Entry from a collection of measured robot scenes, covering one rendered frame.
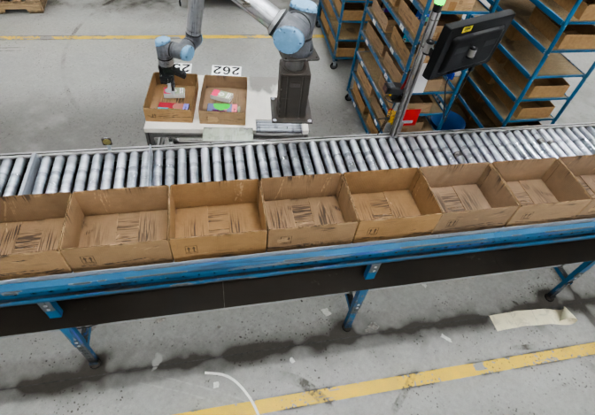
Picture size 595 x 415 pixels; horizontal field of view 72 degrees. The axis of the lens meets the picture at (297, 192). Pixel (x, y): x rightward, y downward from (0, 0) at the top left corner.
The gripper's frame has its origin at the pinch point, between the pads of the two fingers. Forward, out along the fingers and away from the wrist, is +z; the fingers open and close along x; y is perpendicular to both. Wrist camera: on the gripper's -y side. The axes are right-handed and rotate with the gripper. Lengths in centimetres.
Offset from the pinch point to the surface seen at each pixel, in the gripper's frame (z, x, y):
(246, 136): 4, 43, -42
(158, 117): -0.2, 25.5, 9.4
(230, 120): 0.3, 31.5, -33.5
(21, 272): -14, 135, 54
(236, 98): 2.7, 6.0, -39.4
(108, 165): 3, 61, 35
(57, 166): 3, 59, 60
